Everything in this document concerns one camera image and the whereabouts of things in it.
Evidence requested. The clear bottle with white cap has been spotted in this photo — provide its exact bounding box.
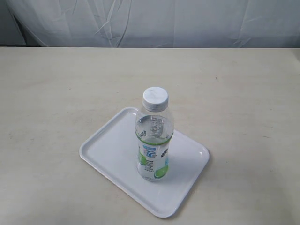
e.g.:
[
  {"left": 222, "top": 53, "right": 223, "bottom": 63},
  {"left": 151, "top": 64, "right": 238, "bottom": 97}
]
[{"left": 135, "top": 87, "right": 174, "bottom": 181}]

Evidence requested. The white backdrop cloth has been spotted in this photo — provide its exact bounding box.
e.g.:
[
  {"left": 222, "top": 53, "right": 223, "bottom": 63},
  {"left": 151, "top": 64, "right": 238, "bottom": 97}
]
[{"left": 4, "top": 0, "right": 300, "bottom": 48}]

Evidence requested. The white plastic tray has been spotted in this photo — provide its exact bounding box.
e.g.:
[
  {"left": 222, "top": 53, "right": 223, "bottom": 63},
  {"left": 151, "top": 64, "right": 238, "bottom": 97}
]
[{"left": 79, "top": 107, "right": 210, "bottom": 218}]

